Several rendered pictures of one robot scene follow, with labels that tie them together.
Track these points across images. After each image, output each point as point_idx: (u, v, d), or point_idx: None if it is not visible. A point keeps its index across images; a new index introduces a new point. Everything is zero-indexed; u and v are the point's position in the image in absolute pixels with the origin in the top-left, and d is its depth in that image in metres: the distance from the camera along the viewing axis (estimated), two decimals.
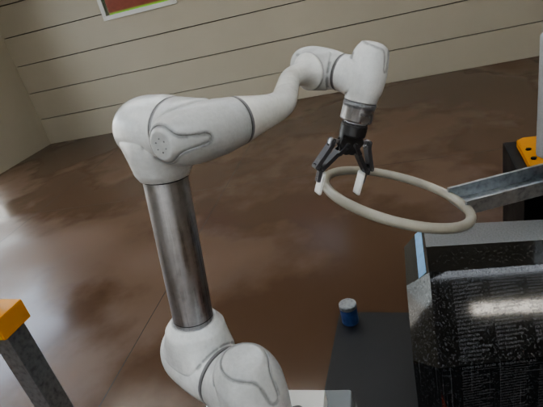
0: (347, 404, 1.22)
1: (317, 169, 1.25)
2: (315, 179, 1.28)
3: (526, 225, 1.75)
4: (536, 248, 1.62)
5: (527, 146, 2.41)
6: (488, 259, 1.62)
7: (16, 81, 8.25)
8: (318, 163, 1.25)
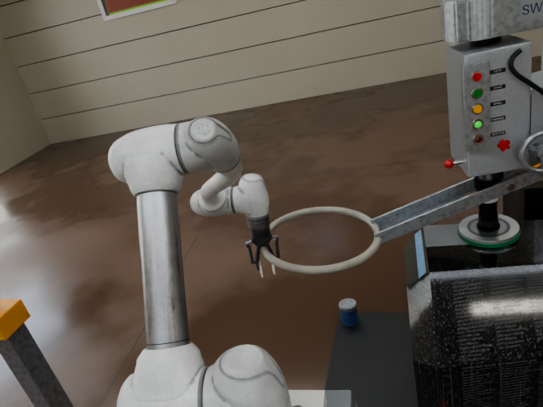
0: (347, 404, 1.22)
1: (253, 263, 1.81)
2: (256, 268, 1.84)
3: (526, 225, 1.75)
4: (536, 248, 1.62)
5: None
6: (488, 259, 1.62)
7: (16, 81, 8.25)
8: (250, 261, 1.80)
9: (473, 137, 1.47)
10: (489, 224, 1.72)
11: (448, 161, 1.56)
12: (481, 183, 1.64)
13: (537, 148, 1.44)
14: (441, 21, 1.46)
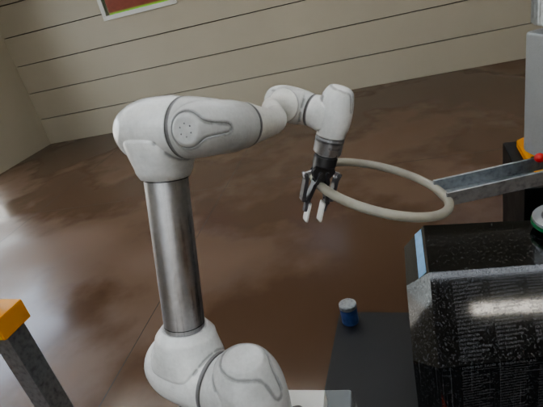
0: (347, 404, 1.22)
1: (304, 201, 1.46)
2: (302, 209, 1.49)
3: (526, 225, 1.75)
4: (536, 248, 1.62)
5: None
6: (488, 259, 1.62)
7: (16, 81, 8.25)
8: (302, 196, 1.45)
9: None
10: None
11: (540, 155, 1.46)
12: None
13: None
14: (532, 4, 1.36)
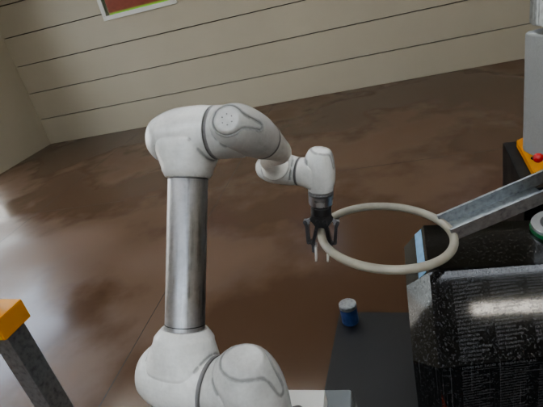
0: (347, 404, 1.22)
1: (309, 244, 1.70)
2: (312, 249, 1.72)
3: (526, 225, 1.75)
4: (536, 248, 1.62)
5: None
6: (488, 259, 1.62)
7: (16, 81, 8.25)
8: (306, 240, 1.69)
9: None
10: None
11: (539, 155, 1.46)
12: None
13: None
14: (531, 4, 1.36)
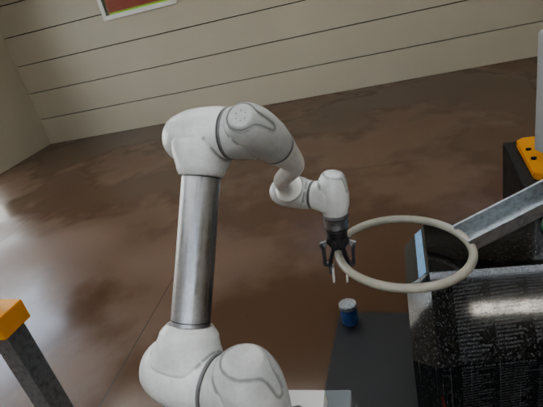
0: (347, 404, 1.22)
1: (326, 266, 1.69)
2: (329, 271, 1.72)
3: (526, 225, 1.75)
4: (536, 248, 1.62)
5: (527, 146, 2.41)
6: (488, 259, 1.62)
7: (16, 81, 8.25)
8: (323, 262, 1.68)
9: None
10: None
11: None
12: None
13: None
14: None
